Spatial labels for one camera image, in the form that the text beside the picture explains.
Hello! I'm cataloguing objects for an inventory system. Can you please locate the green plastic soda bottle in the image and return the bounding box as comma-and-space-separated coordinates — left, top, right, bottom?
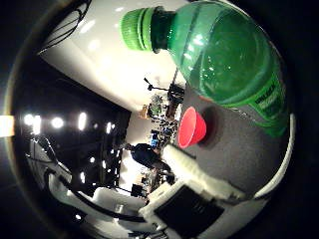
119, 0, 291, 139

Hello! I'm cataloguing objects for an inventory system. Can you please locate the person in dark clothes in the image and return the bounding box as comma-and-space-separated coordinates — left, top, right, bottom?
127, 142, 168, 171

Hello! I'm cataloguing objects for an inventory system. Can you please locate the red bowl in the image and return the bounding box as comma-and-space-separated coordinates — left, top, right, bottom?
176, 106, 208, 149

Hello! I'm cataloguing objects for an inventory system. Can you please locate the black tripod stand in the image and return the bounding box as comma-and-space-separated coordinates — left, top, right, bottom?
143, 77, 171, 94

